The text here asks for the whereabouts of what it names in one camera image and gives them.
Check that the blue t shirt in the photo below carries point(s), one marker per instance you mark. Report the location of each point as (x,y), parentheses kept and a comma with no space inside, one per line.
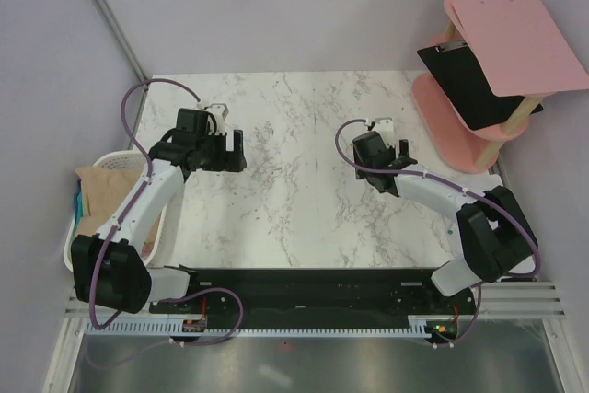
(78,211)

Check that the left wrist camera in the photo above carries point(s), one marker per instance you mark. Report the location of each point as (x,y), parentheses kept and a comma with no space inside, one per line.
(217,113)

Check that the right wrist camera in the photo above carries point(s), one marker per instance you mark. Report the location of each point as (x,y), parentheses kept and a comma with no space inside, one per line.
(384,126)

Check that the white slotted cable duct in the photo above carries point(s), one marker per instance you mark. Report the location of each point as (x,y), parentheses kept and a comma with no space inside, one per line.
(187,328)

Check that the pink paper sheet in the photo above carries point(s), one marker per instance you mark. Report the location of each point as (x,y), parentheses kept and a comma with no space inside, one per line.
(519,47)

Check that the pink two-tier side table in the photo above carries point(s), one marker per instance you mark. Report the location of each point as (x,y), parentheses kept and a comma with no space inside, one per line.
(463,149)

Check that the beige t shirt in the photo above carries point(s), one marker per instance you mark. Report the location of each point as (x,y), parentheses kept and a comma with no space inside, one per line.
(103,192)

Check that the white paper sheet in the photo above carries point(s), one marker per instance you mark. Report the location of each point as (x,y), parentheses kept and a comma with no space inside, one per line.
(479,183)

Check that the white plastic laundry basket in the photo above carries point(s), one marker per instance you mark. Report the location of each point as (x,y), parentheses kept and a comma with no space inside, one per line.
(116,160)

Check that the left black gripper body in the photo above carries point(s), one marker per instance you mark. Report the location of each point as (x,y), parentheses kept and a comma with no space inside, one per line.
(214,156)

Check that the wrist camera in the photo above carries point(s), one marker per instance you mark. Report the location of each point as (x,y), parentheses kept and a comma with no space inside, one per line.
(384,126)
(217,113)

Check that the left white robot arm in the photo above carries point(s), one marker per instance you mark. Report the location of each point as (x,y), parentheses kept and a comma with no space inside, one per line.
(108,266)

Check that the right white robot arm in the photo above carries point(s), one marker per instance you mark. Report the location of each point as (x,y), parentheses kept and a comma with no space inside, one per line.
(494,235)

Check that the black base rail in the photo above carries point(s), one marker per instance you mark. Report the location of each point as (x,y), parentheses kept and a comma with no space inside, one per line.
(317,297)

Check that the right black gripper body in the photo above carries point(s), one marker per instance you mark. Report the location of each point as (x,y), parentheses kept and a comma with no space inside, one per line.
(361,175)

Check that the black clipboard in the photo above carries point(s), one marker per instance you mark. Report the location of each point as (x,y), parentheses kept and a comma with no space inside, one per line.
(458,73)

